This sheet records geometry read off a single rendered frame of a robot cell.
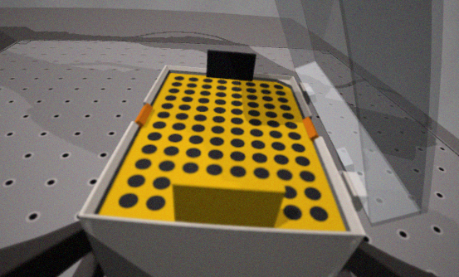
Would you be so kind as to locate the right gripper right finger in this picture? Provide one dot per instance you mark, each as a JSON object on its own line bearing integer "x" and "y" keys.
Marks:
{"x": 369, "y": 261}

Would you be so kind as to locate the clear plastic box lid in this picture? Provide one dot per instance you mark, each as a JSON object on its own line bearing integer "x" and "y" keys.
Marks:
{"x": 389, "y": 107}

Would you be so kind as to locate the yellow perforated plate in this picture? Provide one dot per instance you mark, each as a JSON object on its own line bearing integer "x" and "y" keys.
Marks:
{"x": 224, "y": 149}

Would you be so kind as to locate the grey perforated base plate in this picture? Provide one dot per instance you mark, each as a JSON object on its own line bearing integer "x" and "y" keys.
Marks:
{"x": 66, "y": 104}

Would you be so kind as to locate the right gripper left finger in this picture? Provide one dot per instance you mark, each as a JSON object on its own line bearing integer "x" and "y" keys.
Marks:
{"x": 51, "y": 255}

